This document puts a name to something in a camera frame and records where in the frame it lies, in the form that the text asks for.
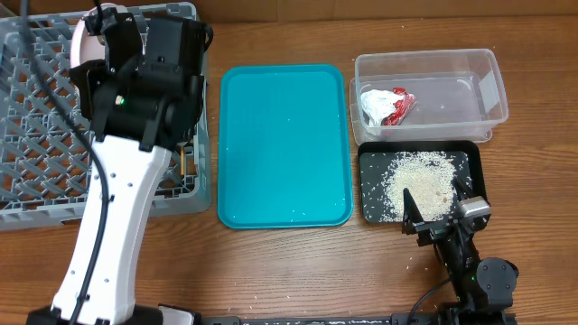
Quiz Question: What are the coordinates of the grey dishwasher rack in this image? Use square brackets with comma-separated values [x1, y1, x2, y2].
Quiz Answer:
[1, 12, 211, 231]

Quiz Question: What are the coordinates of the rice pile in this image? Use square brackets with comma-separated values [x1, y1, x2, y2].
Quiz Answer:
[359, 151, 471, 223]

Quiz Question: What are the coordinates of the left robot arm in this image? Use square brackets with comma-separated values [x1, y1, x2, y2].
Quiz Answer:
[27, 4, 213, 325]

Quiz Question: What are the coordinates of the black waste tray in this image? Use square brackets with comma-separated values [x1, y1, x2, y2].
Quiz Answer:
[358, 140, 491, 228]

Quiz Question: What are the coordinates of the teal plastic tray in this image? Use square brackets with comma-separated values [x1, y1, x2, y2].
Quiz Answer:
[217, 64, 354, 229]

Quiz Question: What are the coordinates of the clear plastic container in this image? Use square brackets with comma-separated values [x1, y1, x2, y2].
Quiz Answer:
[350, 49, 509, 144]

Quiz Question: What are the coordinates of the red wrapper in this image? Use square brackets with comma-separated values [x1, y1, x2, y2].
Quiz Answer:
[382, 87, 416, 125]

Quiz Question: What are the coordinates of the large white plate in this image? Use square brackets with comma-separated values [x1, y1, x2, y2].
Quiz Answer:
[70, 3, 130, 72]

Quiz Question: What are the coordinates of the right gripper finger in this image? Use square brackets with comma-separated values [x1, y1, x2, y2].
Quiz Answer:
[402, 188, 424, 234]
[452, 177, 476, 201]

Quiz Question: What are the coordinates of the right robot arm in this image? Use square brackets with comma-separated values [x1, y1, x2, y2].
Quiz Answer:
[402, 178, 519, 325]

